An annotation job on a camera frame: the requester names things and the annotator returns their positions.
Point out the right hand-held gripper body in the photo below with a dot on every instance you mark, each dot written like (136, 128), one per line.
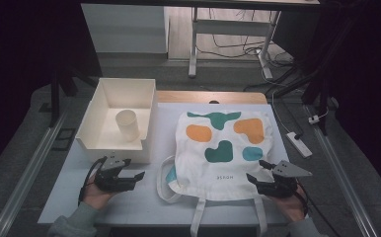
(284, 184)

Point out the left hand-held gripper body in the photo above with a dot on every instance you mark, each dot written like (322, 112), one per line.
(111, 179)

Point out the white cup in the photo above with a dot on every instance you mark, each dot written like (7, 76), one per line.
(128, 126)

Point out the white box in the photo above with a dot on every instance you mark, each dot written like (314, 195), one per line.
(106, 131)

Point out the white tote bag coloured patches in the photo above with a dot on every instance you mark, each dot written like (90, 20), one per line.
(218, 177)

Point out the person's left hand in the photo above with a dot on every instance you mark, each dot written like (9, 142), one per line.
(96, 196)

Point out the person's right hand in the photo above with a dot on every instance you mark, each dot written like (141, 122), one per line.
(289, 207)

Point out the white table board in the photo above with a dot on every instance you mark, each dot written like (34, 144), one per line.
(136, 204)

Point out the white power strip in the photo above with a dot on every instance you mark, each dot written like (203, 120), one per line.
(299, 144)

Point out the black floor plate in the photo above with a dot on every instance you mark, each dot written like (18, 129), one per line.
(63, 139)

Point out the white plug adapter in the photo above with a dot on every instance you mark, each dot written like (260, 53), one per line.
(314, 119)

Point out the black stand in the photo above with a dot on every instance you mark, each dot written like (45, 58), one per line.
(320, 89)
(55, 98)

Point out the white cabinet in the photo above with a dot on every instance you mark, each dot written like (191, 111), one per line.
(126, 28)

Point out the metal floor rail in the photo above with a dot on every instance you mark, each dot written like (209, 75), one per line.
(24, 177)
(346, 191)

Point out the white desk frame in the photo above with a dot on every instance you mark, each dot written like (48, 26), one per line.
(231, 28)

